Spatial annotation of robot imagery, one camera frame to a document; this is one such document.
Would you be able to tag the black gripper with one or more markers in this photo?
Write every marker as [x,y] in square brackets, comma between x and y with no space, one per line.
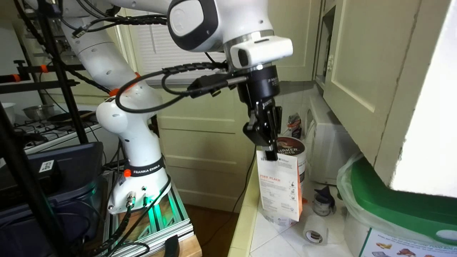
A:
[265,116]

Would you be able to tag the white rectangular carton box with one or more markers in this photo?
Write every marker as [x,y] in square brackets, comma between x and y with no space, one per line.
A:
[280,191]

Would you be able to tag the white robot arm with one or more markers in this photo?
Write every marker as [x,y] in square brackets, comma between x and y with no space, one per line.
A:
[240,29]

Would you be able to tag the white cylindrical canister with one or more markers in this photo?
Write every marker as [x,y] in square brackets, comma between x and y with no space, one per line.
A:
[290,148]

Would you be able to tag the white countertop appliance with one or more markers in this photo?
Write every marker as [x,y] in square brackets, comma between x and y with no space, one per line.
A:
[327,143]

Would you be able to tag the small dark-capped jar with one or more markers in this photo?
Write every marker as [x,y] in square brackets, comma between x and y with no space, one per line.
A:
[323,202]

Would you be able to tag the white tape roll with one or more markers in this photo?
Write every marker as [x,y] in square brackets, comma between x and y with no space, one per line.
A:
[316,231]

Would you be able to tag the green-lidded plastic bin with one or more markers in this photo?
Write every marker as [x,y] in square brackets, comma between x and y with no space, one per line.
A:
[386,223]

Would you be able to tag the cream upper cabinet door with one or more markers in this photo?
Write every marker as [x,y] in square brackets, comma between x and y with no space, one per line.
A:
[376,45]

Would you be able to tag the dark blue storage box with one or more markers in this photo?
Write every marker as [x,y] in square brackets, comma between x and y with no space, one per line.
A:
[72,182]

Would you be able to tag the black tripod pole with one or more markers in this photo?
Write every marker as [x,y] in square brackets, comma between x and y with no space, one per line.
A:
[17,163]

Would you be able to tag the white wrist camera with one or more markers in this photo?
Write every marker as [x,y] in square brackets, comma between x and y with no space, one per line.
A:
[259,52]

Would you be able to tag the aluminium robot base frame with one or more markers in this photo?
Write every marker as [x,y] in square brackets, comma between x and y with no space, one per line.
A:
[162,229]

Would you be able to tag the cream corner wall cabinet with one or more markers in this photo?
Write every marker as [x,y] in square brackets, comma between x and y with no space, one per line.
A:
[299,22]

